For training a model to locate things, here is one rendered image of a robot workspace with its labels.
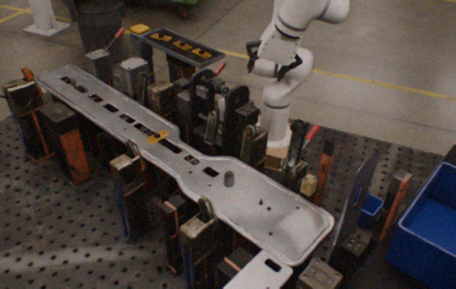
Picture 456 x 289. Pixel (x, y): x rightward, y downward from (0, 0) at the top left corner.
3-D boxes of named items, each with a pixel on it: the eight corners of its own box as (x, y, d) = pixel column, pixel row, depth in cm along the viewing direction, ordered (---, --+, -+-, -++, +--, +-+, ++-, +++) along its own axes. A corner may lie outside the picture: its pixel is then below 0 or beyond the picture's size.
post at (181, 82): (179, 160, 178) (173, 80, 152) (187, 156, 181) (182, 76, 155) (187, 165, 175) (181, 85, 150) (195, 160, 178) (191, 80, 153)
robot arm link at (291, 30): (307, 14, 106) (303, 24, 109) (277, 4, 104) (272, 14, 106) (311, 33, 101) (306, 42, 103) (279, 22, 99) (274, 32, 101)
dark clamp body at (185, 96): (174, 171, 173) (167, 95, 149) (197, 156, 180) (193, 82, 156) (192, 183, 167) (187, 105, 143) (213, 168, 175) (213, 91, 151)
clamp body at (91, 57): (95, 121, 199) (79, 54, 176) (115, 112, 206) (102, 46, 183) (107, 129, 194) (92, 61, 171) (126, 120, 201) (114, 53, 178)
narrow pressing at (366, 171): (325, 270, 101) (354, 169, 79) (348, 243, 107) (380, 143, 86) (327, 272, 100) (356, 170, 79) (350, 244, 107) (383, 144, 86)
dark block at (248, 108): (231, 197, 161) (234, 110, 134) (242, 189, 165) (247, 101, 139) (241, 204, 158) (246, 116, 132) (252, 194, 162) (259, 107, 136)
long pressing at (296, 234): (25, 82, 171) (23, 78, 170) (73, 64, 184) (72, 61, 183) (294, 273, 101) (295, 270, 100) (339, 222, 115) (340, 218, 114)
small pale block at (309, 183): (288, 255, 140) (302, 178, 117) (294, 249, 142) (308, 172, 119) (296, 261, 138) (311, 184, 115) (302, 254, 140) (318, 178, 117)
